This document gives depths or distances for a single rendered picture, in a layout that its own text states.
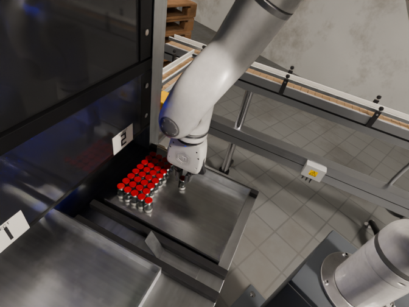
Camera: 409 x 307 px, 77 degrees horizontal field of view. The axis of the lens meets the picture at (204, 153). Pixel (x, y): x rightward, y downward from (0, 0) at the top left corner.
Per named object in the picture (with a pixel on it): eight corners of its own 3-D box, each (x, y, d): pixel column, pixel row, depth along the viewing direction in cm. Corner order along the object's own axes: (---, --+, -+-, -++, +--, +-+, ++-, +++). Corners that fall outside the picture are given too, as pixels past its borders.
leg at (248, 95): (215, 176, 197) (241, 86, 146) (219, 169, 204) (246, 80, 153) (226, 181, 196) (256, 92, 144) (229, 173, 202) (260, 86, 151)
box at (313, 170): (300, 174, 158) (306, 164, 152) (301, 169, 162) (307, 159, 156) (319, 183, 156) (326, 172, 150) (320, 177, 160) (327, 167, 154)
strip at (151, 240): (143, 252, 63) (143, 240, 59) (150, 242, 65) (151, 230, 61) (195, 279, 61) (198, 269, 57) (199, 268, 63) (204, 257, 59)
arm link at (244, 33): (273, 28, 33) (177, 152, 54) (298, 10, 44) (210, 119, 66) (220, -20, 33) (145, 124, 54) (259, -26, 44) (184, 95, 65)
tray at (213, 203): (104, 206, 71) (103, 198, 68) (157, 153, 89) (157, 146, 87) (216, 267, 64) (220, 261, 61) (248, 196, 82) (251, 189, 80)
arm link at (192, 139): (167, 126, 62) (166, 136, 64) (199, 141, 60) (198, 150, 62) (183, 111, 68) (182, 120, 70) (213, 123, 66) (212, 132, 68)
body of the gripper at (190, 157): (165, 131, 63) (162, 163, 71) (202, 148, 61) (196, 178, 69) (180, 117, 69) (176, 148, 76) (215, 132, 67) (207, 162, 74)
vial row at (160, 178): (135, 207, 72) (135, 197, 69) (168, 169, 85) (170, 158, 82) (142, 211, 71) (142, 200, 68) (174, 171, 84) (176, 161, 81)
